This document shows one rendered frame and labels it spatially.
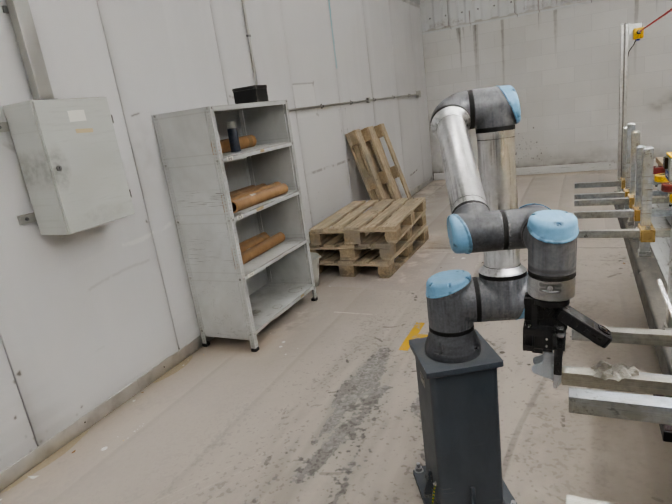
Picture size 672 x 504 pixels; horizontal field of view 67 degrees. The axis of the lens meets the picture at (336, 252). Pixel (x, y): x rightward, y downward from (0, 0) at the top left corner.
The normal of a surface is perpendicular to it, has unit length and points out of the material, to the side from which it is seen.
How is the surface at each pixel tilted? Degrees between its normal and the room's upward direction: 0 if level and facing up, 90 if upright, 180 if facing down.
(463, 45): 90
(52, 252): 90
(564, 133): 90
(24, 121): 90
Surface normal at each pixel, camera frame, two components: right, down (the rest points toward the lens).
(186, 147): -0.41, 0.30
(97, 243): 0.90, 0.00
